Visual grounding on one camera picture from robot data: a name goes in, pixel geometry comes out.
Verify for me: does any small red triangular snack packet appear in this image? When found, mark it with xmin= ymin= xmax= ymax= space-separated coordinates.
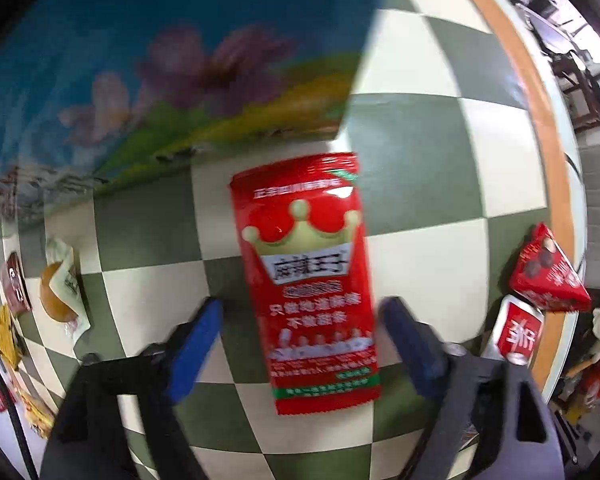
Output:
xmin=508 ymin=223 xmax=592 ymax=312

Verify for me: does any dark red snack packet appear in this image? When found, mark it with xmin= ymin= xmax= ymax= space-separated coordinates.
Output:
xmin=1 ymin=252 xmax=31 ymax=318

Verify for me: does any cardboard box with blue print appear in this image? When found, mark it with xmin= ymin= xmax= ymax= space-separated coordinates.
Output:
xmin=0 ymin=0 xmax=380 ymax=222

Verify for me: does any small yellow snack packet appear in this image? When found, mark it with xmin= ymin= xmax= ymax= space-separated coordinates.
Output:
xmin=0 ymin=304 xmax=24 ymax=370

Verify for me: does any long red spicy strip packet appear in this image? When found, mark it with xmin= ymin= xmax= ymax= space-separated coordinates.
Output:
xmin=230 ymin=153 xmax=380 ymax=416

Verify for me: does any white red fish snack pouch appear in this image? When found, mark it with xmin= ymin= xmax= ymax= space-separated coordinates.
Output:
xmin=481 ymin=295 xmax=544 ymax=366

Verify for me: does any bread in clear wrapper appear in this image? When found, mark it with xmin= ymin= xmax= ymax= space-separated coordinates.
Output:
xmin=40 ymin=237 xmax=91 ymax=346

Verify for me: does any green checkered mat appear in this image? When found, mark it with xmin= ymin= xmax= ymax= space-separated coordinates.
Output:
xmin=0 ymin=0 xmax=589 ymax=480

